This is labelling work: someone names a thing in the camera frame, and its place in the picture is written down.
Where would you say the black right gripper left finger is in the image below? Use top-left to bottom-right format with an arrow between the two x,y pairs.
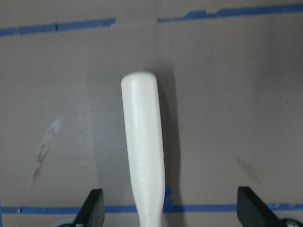
73,189 -> 105,227

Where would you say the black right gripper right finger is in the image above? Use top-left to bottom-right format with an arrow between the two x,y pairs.
237,186 -> 280,227

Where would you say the white hand brush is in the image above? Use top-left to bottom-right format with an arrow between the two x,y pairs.
121,71 -> 165,227

